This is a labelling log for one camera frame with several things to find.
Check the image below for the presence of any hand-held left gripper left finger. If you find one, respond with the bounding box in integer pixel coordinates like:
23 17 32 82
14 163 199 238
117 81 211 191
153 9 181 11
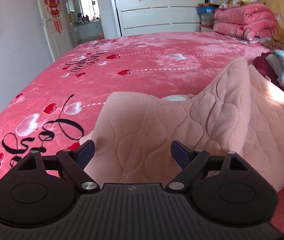
17 140 100 193

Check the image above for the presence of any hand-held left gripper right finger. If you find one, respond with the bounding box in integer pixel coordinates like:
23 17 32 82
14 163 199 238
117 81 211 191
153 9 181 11
165 140 249 193

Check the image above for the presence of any pink quilted garment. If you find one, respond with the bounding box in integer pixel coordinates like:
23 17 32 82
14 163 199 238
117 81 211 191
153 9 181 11
82 56 284 193

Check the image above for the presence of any dark red garment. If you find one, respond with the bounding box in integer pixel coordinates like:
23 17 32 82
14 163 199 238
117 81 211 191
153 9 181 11
253 51 284 103

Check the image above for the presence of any pink heart-print bed blanket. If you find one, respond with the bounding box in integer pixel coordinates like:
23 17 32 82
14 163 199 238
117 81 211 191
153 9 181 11
0 31 284 240

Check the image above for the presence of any folded pink quilt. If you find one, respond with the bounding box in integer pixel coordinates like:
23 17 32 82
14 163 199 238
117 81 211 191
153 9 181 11
213 4 278 42

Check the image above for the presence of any white door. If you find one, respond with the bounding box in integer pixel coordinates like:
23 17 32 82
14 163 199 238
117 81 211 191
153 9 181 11
35 0 74 62

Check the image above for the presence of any kitchen cabinet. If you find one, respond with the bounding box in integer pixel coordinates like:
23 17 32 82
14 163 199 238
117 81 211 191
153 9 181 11
73 21 104 39

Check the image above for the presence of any floral pillow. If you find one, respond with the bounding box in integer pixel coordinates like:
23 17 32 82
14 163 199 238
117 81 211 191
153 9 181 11
218 0 264 9

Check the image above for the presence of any grey storage box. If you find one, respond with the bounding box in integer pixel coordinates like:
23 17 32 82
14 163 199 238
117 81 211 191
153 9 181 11
200 12 217 26

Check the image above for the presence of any blue storage box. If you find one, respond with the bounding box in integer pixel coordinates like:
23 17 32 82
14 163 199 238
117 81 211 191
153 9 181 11
196 6 217 14

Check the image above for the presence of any white sliding-door wardrobe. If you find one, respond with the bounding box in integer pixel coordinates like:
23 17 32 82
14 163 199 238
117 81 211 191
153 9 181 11
111 0 205 37

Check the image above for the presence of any red knot door decoration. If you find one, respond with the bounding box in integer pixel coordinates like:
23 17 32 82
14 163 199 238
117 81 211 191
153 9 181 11
44 0 63 33

